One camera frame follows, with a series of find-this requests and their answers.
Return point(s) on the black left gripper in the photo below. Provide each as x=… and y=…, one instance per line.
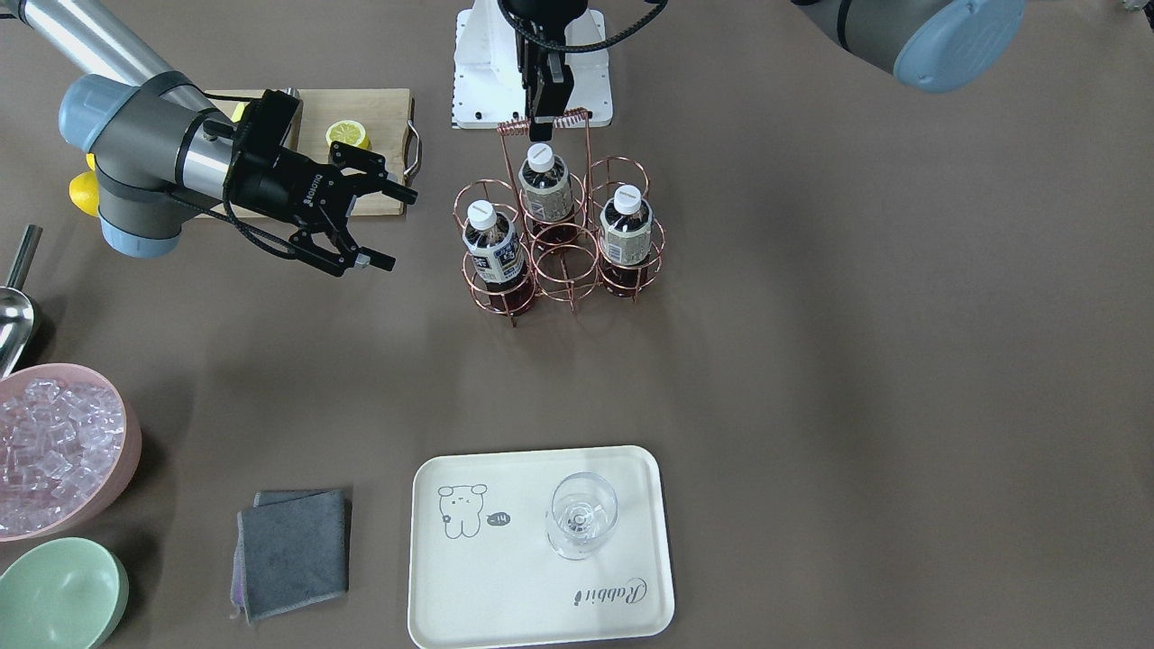
x=547, y=79

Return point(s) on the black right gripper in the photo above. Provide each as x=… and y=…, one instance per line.
x=281, y=191

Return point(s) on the copper wire bottle basket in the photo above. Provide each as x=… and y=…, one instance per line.
x=566, y=261

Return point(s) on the tea bottle front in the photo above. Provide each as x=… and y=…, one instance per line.
x=625, y=241

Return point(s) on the tea bottle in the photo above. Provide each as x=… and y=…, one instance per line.
x=625, y=241
x=547, y=196
x=493, y=242

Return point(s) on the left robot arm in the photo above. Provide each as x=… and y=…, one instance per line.
x=933, y=46

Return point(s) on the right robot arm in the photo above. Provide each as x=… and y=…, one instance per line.
x=165, y=154

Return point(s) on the tea bottle rear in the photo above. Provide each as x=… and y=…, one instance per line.
x=547, y=196

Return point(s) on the half lemon slice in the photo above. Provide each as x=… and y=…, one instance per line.
x=348, y=132

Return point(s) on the bamboo cutting board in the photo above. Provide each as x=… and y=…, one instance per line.
x=317, y=159

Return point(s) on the upper yellow lemon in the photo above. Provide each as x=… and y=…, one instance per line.
x=84, y=193

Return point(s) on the steel ice scoop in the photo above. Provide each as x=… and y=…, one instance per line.
x=18, y=313

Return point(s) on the folded grey cloth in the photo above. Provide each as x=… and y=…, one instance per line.
x=291, y=551

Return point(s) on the pink bowl with ice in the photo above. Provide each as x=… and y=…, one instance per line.
x=71, y=444

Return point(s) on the clear wine glass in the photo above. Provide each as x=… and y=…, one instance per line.
x=583, y=514

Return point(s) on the cream rabbit serving tray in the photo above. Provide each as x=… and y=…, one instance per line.
x=482, y=574

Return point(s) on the green ceramic bowl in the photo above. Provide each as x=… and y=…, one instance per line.
x=67, y=593

